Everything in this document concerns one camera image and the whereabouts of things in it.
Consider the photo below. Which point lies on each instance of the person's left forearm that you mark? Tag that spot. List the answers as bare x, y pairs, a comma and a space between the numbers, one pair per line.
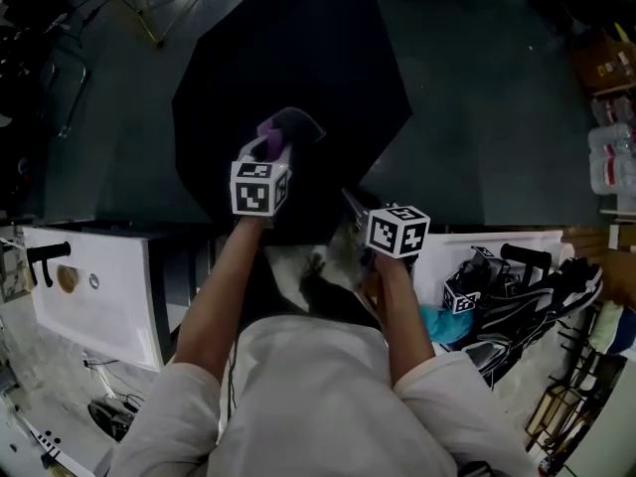
213, 306

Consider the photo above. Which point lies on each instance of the black metal rack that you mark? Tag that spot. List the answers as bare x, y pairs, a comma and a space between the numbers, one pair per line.
541, 410

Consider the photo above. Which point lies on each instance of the idle gripper device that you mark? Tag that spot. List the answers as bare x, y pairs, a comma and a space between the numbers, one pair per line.
459, 298

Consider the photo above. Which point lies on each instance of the metal basin drain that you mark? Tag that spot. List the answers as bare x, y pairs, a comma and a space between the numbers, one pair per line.
93, 280

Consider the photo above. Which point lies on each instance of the grey and purple cloth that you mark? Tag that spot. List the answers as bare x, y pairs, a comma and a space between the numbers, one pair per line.
298, 124

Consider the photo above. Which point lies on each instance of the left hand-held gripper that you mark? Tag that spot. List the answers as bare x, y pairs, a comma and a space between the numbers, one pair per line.
258, 192

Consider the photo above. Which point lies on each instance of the water bottle pack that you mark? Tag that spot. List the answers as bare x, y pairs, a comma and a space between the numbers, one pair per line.
613, 167
613, 110

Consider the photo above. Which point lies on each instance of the black umbrella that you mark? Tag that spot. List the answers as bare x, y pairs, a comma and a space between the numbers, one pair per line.
298, 57

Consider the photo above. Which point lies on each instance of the dark blue cushion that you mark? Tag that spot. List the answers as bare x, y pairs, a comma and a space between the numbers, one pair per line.
627, 336

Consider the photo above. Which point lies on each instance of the person's white shirt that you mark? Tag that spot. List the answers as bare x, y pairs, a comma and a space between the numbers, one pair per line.
308, 395

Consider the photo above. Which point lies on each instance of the open labelled cardboard box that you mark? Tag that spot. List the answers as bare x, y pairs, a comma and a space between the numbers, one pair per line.
601, 62

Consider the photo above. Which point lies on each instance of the person's right forearm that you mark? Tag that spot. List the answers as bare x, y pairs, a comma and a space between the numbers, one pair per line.
402, 316

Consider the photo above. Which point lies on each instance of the plain brown cardboard box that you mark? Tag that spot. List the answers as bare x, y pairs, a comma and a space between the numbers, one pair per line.
621, 281

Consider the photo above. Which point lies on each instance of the white sink basin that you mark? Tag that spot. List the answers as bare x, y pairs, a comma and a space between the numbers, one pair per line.
109, 311

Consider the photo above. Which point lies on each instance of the wooden slat pallet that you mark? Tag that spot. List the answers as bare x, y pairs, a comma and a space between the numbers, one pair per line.
586, 244

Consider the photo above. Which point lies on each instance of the brown round soap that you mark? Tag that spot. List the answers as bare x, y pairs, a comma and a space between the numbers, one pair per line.
67, 278

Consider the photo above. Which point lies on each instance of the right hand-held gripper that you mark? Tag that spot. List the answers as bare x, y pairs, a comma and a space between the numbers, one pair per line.
397, 231

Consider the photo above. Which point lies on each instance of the white panel with black dots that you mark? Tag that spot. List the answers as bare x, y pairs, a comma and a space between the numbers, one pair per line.
74, 465

